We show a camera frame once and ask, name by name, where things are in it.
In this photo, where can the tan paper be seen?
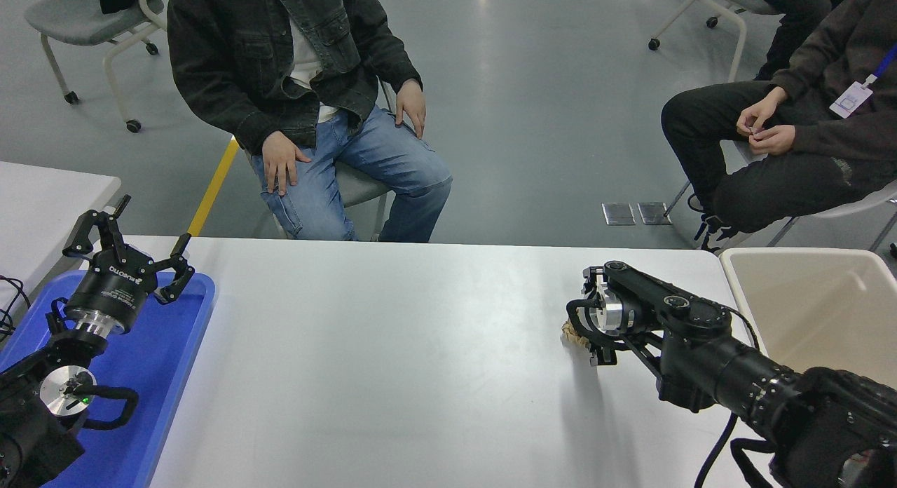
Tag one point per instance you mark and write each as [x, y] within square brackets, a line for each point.
[569, 334]

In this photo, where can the white side table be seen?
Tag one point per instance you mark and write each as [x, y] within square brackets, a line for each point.
[42, 207]

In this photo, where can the white chair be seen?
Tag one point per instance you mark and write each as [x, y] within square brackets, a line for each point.
[869, 202]

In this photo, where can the person's left hand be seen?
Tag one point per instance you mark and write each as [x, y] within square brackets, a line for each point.
[412, 102]
[778, 139]

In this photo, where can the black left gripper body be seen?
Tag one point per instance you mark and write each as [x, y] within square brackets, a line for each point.
[112, 288]

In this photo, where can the person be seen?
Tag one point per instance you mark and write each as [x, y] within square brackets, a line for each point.
[806, 25]
[245, 53]
[771, 186]

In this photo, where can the metal floor plate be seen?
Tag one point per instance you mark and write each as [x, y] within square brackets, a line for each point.
[654, 214]
[619, 214]

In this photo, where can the large pale bin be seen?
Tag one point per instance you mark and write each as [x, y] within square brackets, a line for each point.
[806, 299]

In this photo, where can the blue plastic tray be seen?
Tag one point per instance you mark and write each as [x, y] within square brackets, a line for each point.
[154, 376]

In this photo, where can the person's right hand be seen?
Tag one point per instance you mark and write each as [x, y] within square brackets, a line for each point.
[760, 113]
[284, 162]

